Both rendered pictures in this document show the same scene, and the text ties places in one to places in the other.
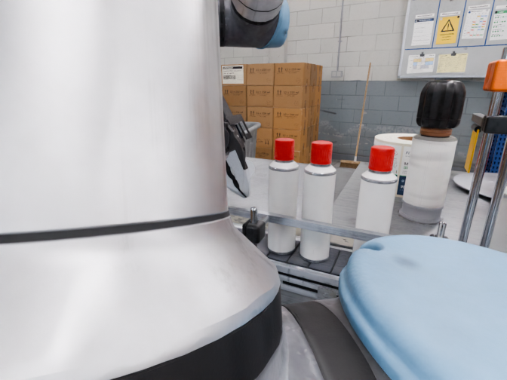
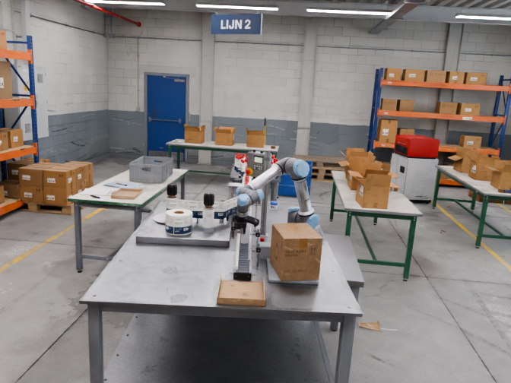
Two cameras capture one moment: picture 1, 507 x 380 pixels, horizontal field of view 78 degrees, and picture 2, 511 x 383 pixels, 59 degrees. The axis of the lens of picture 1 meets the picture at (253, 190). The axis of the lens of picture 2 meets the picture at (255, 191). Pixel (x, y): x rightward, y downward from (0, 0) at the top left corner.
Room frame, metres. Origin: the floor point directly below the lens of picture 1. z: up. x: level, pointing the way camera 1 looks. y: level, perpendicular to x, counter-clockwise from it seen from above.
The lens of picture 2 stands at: (1.83, 2.67, 1.98)
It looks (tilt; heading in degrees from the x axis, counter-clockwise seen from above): 13 degrees down; 243
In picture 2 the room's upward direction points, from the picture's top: 3 degrees clockwise
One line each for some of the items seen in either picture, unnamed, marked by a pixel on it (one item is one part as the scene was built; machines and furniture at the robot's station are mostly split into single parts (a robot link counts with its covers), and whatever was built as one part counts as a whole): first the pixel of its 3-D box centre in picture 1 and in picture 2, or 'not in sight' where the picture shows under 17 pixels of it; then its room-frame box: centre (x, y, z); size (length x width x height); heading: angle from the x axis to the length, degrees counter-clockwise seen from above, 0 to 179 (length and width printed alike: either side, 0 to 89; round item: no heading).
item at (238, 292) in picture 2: not in sight; (241, 289); (0.82, 0.56, 0.85); 0.30 x 0.26 x 0.04; 64
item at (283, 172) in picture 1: (282, 197); (245, 229); (0.52, -0.05, 0.98); 0.05 x 0.05 x 0.20
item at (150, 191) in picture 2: not in sight; (138, 213); (0.74, -2.56, 0.40); 1.90 x 0.75 x 0.80; 58
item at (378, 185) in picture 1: (374, 211); not in sight; (0.45, -0.19, 0.98); 0.05 x 0.05 x 0.20
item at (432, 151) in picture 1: (431, 152); (208, 212); (0.67, -0.39, 1.03); 0.09 x 0.09 x 0.30
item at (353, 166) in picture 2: not in sight; (360, 173); (-1.89, -1.75, 0.97); 0.45 x 0.38 x 0.37; 151
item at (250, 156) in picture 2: not in sight; (258, 164); (0.26, -0.40, 1.38); 0.17 x 0.10 x 0.19; 119
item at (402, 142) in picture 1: (408, 163); (179, 221); (0.88, -0.45, 0.95); 0.20 x 0.20 x 0.14
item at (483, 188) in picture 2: not in sight; (478, 203); (-4.34, -1.81, 0.39); 2.20 x 0.80 x 0.78; 58
